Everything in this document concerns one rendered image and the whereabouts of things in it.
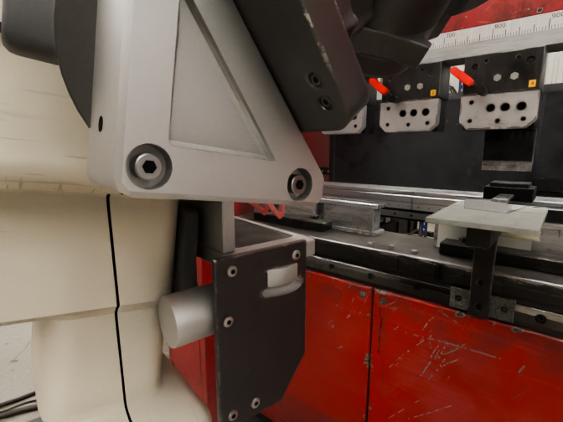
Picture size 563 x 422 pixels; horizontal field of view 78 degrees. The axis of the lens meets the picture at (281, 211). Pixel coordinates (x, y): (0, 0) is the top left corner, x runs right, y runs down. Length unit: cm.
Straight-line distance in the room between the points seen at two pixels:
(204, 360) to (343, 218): 75
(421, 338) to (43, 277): 84
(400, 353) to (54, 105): 93
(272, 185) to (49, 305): 21
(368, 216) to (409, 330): 33
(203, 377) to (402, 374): 77
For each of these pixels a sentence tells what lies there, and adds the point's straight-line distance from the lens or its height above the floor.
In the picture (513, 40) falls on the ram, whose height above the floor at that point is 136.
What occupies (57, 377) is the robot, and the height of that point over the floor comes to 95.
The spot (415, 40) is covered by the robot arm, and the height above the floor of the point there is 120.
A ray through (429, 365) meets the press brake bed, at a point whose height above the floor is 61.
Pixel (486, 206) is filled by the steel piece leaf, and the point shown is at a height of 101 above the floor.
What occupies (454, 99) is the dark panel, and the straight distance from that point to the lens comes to 153.
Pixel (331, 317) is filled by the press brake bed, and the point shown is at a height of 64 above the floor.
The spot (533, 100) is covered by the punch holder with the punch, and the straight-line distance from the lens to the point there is 93.
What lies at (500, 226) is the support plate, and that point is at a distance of 71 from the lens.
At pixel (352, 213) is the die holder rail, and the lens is 108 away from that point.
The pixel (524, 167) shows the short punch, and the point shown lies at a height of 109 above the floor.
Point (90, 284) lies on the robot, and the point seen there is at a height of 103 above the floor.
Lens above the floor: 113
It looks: 10 degrees down
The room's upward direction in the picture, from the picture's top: straight up
